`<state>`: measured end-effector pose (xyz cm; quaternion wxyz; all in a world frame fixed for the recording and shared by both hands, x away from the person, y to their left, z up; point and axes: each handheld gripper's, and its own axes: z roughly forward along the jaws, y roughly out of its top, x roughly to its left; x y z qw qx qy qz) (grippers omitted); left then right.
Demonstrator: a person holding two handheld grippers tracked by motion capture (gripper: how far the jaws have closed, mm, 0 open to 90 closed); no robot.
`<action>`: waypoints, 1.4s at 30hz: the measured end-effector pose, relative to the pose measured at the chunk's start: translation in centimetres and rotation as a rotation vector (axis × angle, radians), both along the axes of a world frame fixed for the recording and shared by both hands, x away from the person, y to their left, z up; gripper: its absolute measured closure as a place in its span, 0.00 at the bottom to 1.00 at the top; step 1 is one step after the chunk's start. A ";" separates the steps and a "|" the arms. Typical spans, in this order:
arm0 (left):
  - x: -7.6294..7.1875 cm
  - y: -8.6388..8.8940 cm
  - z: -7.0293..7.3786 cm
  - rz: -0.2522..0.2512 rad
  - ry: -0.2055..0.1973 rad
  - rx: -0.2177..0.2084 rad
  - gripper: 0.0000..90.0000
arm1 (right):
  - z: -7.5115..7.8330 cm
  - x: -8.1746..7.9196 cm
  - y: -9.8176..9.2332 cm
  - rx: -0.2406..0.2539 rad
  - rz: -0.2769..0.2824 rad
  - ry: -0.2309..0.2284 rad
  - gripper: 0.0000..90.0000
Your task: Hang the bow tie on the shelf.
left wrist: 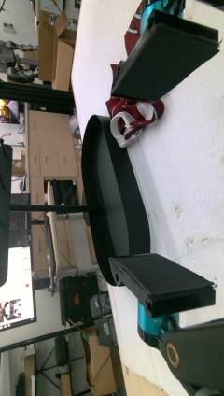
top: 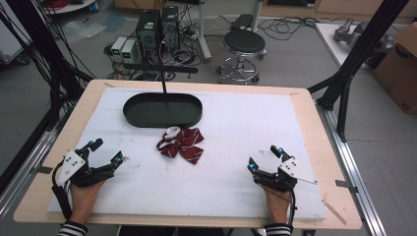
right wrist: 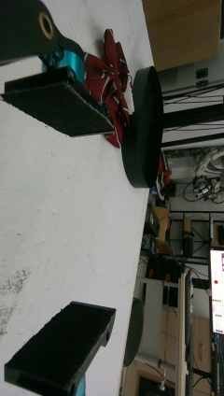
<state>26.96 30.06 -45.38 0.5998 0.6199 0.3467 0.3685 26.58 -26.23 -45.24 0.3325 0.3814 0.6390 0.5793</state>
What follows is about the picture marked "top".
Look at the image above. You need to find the thin wooden stick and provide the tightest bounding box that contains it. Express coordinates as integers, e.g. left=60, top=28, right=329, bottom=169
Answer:
left=322, top=199, right=348, bottom=226

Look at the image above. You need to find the white foam mat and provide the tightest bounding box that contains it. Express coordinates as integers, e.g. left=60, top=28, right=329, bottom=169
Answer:
left=47, top=87, right=328, bottom=221

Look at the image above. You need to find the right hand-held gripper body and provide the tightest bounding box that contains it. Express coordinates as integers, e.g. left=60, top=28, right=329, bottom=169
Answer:
left=252, top=156, right=308, bottom=194

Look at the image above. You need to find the brown cardboard box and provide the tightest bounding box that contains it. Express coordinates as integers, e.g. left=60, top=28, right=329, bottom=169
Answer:
left=371, top=22, right=417, bottom=115

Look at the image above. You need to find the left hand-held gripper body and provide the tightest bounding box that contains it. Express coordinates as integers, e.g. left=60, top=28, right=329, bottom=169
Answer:
left=56, top=148, right=116, bottom=189

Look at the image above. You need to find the black computer tower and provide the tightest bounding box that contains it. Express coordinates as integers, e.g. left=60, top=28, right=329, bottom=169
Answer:
left=159, top=5, right=181, bottom=52
left=135, top=9, right=162, bottom=55

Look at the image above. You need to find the aluminium rail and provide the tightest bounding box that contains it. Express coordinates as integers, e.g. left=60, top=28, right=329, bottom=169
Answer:
left=315, top=99, right=388, bottom=236
left=0, top=109, right=72, bottom=219

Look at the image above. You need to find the black metal frame stand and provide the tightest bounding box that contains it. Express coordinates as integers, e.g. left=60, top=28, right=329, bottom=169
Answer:
left=307, top=0, right=411, bottom=144

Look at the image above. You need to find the red striped bow tie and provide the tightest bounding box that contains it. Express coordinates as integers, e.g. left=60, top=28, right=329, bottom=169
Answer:
left=155, top=126, right=206, bottom=165

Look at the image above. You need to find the black flat box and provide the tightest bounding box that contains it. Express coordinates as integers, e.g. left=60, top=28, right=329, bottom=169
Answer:
left=229, top=13, right=256, bottom=32

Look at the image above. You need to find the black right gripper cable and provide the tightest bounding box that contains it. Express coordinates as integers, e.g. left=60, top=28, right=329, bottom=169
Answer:
left=286, top=188, right=299, bottom=228

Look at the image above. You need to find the white round table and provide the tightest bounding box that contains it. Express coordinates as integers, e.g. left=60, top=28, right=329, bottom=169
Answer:
left=41, top=0, right=98, bottom=16

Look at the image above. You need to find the black T-shaped stand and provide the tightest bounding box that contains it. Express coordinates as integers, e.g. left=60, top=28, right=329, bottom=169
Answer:
left=122, top=62, right=200, bottom=94

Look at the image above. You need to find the grey tape piece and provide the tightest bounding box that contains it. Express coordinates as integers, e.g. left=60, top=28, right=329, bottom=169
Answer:
left=334, top=179, right=359, bottom=195
left=34, top=165, right=54, bottom=175

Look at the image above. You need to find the wooden table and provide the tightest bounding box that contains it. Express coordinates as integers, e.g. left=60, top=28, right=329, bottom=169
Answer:
left=13, top=78, right=364, bottom=231

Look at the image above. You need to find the person's left hand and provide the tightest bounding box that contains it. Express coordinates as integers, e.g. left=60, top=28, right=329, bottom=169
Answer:
left=69, top=179, right=106, bottom=226

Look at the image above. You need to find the white power supply unit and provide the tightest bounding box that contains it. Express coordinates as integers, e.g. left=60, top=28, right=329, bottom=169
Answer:
left=110, top=35, right=128, bottom=62
left=120, top=39, right=139, bottom=65

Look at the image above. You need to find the black oval tray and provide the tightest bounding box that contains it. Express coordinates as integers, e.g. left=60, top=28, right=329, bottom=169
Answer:
left=122, top=91, right=204, bottom=129

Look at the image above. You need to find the black round stool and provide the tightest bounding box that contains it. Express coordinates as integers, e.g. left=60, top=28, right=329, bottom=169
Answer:
left=215, top=29, right=268, bottom=86

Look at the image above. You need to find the black frame stand with cables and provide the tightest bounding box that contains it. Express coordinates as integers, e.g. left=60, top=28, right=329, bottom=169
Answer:
left=0, top=0, right=96, bottom=132

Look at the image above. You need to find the person's right hand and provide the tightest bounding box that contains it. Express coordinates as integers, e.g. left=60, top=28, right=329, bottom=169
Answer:
left=263, top=187, right=293, bottom=226

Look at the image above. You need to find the tangle of black floor cables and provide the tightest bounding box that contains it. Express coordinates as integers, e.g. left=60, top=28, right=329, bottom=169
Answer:
left=257, top=15, right=352, bottom=42

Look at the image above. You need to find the white desk leg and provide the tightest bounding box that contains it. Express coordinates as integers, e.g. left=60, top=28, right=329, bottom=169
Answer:
left=196, top=0, right=213, bottom=64

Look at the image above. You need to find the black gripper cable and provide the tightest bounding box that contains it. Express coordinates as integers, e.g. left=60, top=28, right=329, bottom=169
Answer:
left=50, top=159, right=74, bottom=221
left=286, top=188, right=299, bottom=228

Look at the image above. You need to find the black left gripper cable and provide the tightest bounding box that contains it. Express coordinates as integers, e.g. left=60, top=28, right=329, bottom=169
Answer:
left=50, top=159, right=74, bottom=221

